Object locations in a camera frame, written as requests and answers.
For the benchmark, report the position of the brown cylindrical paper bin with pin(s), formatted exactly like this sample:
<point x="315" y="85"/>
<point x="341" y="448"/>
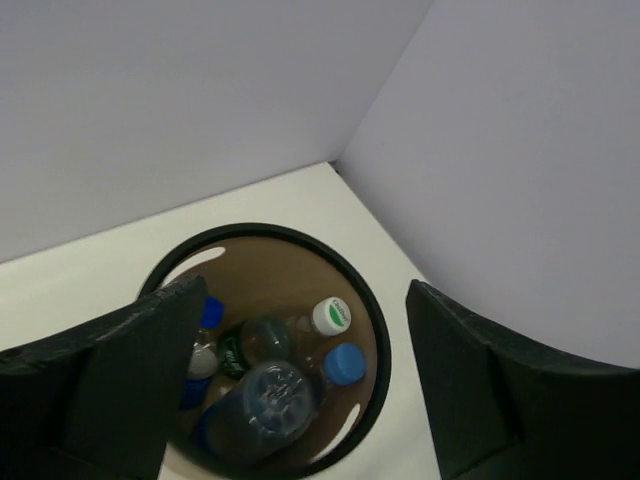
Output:
<point x="254" y="265"/>

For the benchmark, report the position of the clear bottle blue label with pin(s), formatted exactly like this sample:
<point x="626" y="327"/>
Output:
<point x="265" y="412"/>

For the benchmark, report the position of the light-blue label plastic bottle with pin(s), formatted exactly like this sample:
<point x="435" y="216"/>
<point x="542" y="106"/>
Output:
<point x="340" y="367"/>

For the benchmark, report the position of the small bottle blue cap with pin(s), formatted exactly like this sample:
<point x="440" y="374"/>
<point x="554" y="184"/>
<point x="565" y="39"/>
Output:
<point x="204" y="361"/>

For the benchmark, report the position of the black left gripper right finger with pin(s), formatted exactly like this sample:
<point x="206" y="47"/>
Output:
<point x="504" y="406"/>

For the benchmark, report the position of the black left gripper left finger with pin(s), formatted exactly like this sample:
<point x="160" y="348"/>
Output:
<point x="97" y="401"/>

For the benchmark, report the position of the green label plastic bottle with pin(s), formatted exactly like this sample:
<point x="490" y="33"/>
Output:
<point x="293" y="334"/>

